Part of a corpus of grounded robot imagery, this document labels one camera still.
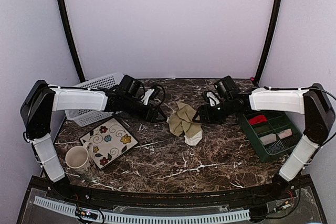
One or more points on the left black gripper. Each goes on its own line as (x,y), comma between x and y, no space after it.
(153,116)

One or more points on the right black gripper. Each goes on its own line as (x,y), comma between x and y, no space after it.
(209,116)

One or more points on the olive green cloth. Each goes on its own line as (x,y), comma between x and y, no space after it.
(181,122)

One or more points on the pink white underwear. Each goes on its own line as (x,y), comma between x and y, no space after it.
(285,133)

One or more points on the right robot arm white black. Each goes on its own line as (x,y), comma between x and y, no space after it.
(312,102)

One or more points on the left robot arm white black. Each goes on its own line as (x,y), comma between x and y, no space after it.
(44,99)

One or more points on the floral square ceramic plate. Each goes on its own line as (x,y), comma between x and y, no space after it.
(110,140)

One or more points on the dark green rolled cloth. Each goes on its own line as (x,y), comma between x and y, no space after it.
(262,129)

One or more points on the red rolled cloth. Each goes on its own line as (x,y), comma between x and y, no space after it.
(257,119)

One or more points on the white plastic mesh basket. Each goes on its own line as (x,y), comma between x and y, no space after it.
(89,109)

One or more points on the grey rolled cloth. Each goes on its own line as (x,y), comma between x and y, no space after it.
(268,139)

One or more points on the green divided organizer box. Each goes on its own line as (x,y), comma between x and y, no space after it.
(278,121)

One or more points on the black striped rolled cloth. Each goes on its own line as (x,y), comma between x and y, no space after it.
(276,147)

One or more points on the beige floral mug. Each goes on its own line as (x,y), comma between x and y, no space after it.
(79,160)

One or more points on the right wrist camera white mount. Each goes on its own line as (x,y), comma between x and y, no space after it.
(213,98)

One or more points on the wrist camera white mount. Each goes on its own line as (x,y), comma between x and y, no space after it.
(213,98)
(147,96)

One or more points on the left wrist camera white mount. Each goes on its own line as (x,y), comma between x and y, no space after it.
(147,96)

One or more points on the black front table rail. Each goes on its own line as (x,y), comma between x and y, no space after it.
(100,195)

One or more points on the white slotted cable duct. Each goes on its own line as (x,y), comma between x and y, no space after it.
(87,214)

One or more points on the right black frame post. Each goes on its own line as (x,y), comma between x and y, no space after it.
(268,41)

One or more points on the black frame post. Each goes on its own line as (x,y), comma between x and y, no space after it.
(70,40)
(268,41)

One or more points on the left black frame post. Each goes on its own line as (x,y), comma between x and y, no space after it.
(70,40)

